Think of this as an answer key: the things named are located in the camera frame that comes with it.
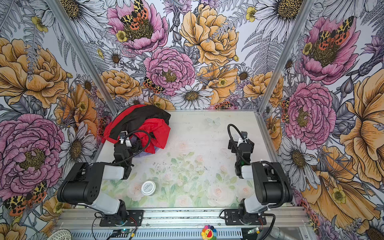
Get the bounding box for black cloth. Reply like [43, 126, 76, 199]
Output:
[103, 105, 171, 143]

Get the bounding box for red cloth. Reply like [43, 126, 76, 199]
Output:
[101, 119, 171, 154]

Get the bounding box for purple cloth with print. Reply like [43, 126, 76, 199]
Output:
[139, 151, 151, 156]

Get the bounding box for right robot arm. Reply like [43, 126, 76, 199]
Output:
[228, 132, 293, 225]

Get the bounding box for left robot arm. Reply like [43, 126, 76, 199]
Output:
[57, 130, 152, 226]

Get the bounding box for small white round tin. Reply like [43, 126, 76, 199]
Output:
[141, 181, 156, 196]

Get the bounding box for rainbow flower sticker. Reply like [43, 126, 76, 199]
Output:
[201, 225, 218, 240]

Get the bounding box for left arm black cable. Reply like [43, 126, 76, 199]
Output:
[112, 129, 152, 166]

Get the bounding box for right aluminium corner post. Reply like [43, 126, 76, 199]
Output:
[258, 0, 316, 115]

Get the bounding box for aluminium corner post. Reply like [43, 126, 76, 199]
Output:
[47, 1, 120, 117]
[258, 0, 316, 115]

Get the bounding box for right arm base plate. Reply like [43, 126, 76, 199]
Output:
[220, 209, 267, 226]

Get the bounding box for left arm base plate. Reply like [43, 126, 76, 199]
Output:
[99, 210, 144, 227]

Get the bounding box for grey corrugated hose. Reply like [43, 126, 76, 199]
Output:
[268, 225, 290, 240]

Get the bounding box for aluminium front rail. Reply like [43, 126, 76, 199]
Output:
[55, 206, 310, 230]

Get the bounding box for left aluminium corner post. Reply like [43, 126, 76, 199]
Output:
[47, 1, 120, 117]

